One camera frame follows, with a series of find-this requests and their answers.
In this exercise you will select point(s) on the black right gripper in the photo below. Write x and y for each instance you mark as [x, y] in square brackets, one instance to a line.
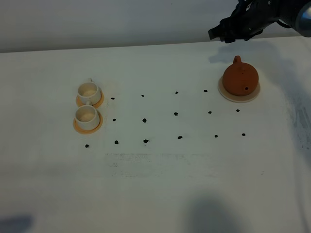
[249, 19]

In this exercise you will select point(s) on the brown clay teapot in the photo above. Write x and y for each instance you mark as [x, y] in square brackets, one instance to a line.
[240, 79]

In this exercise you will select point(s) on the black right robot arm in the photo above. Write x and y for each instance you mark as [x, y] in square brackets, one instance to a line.
[295, 14]

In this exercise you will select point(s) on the cream round teapot coaster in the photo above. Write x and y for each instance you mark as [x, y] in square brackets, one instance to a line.
[237, 99]

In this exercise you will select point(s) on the orange far cup coaster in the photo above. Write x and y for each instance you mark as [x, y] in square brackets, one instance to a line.
[96, 105]

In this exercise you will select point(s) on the orange cup coaster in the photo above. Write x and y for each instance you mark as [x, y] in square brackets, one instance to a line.
[96, 105]
[81, 131]

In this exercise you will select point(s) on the white far teacup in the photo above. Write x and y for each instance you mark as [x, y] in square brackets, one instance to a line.
[89, 91]

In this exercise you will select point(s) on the white teacup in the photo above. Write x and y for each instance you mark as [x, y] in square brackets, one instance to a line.
[87, 117]
[89, 91]

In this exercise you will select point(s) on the white near teacup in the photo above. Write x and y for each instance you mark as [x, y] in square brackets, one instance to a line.
[87, 117]

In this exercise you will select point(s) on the orange near cup coaster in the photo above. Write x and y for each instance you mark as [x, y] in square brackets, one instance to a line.
[81, 131]

